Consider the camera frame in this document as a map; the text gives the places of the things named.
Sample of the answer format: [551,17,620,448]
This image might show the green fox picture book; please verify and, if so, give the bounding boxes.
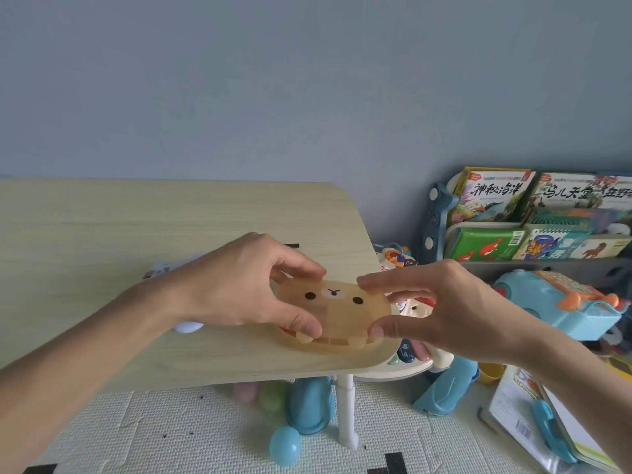
[444,226,529,262]

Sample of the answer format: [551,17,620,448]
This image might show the wild animal picture book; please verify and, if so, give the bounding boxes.
[595,174,632,212]

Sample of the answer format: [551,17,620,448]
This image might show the light blue plastic ball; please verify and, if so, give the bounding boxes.
[269,425,303,468]

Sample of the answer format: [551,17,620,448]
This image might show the teal comb pattern book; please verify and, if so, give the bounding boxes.
[522,206,617,236]

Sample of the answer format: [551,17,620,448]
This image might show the white barcode book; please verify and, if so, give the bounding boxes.
[488,365,583,473]

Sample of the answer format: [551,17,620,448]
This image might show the translucent brown bear face box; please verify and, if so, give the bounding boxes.
[273,278,393,355]

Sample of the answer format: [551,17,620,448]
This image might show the person's right forearm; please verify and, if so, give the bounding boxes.
[518,311,632,473]

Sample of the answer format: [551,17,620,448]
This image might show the person's left forearm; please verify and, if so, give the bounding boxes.
[0,278,179,474]

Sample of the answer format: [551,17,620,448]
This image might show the blue toy table leg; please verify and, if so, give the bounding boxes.
[413,355,480,417]
[286,375,336,436]

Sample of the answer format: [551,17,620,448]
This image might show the light blue toy telephone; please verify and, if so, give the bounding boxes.
[493,269,631,342]

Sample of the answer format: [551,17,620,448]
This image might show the grey blue book shelf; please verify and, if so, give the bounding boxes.
[420,169,632,293]

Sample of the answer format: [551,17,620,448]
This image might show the bird picture book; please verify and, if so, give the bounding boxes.
[527,172,607,211]

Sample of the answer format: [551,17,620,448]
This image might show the person's right hand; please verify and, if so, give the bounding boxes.
[356,259,540,364]

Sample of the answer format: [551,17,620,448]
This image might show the white table leg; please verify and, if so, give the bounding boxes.
[331,373,360,451]

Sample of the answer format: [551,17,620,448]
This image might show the person's left hand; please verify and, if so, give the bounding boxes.
[164,233,328,339]

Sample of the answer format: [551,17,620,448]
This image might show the blue toy handset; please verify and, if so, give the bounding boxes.
[530,399,579,465]

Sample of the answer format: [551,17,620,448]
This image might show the white round toy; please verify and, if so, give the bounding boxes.
[142,255,206,335]

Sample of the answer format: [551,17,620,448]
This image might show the light green plastic ball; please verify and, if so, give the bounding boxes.
[259,380,291,413]

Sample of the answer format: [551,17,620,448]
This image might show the white colourful toy activity table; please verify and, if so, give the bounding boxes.
[355,243,455,382]

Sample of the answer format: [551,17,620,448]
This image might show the yellow plastic cup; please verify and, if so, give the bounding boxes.
[476,362,506,386]

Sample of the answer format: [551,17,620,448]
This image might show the ocean picture book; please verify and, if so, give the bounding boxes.
[447,166,537,228]

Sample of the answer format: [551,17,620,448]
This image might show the white green edged book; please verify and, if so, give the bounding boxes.
[536,382,620,473]

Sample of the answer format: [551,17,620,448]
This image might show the beige horse picture book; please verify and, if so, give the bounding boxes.
[569,234,632,260]

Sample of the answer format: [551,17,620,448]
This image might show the blue yellow picture book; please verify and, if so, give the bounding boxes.
[513,229,592,261]

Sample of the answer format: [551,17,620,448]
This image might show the light pink plastic ball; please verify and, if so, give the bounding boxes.
[232,382,260,405]

